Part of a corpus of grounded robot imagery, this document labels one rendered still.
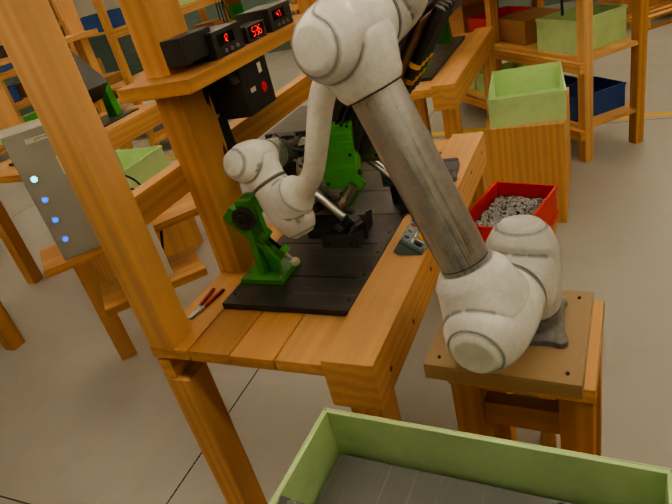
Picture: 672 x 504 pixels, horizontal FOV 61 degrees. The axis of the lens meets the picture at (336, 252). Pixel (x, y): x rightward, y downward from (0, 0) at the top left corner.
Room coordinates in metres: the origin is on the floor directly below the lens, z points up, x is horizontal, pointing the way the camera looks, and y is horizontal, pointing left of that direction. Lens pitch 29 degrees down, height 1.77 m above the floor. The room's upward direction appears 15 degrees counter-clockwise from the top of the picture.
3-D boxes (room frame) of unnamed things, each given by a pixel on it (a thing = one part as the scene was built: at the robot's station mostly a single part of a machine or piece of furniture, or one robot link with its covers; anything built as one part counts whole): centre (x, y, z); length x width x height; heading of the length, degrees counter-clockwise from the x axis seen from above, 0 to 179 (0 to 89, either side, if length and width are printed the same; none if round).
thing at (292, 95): (2.03, 0.24, 1.23); 1.30 x 0.05 x 0.09; 150
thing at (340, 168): (1.75, -0.10, 1.17); 0.13 x 0.12 x 0.20; 150
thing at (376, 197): (1.85, -0.08, 0.89); 1.10 x 0.42 x 0.02; 150
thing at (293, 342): (1.85, -0.08, 0.44); 1.49 x 0.70 x 0.88; 150
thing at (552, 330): (1.07, -0.41, 0.91); 0.22 x 0.18 x 0.06; 154
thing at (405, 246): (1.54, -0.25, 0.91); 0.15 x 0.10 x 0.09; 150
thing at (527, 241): (1.05, -0.39, 1.05); 0.18 x 0.16 x 0.22; 141
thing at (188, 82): (1.98, 0.15, 1.52); 0.90 x 0.25 x 0.04; 150
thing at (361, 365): (1.71, -0.32, 0.82); 1.50 x 0.14 x 0.15; 150
